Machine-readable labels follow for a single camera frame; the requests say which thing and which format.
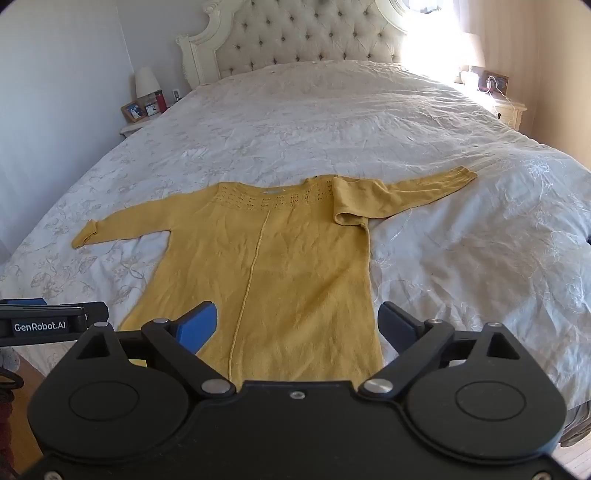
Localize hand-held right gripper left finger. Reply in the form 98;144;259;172
69;301;235;400

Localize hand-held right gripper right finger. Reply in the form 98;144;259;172
358;301;532;398

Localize yellow knitted sweater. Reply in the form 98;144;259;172
71;167;478;389

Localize red knitted cloth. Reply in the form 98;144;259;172
0;401;21;468

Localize cream nightstand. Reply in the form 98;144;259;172
488;93;528;133
119;99;175;140

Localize bed with white bedspread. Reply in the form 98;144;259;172
0;59;591;448

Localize white shade table lamp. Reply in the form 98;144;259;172
135;67;161;109
455;32;487;89

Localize cream tufted headboard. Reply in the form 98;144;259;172
175;0;413;90

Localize black strap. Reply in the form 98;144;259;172
0;366;25;403

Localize wooden photo frame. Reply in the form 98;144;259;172
121;100;149;124
471;66;510;94

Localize white cable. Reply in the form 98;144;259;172
484;75;509;101

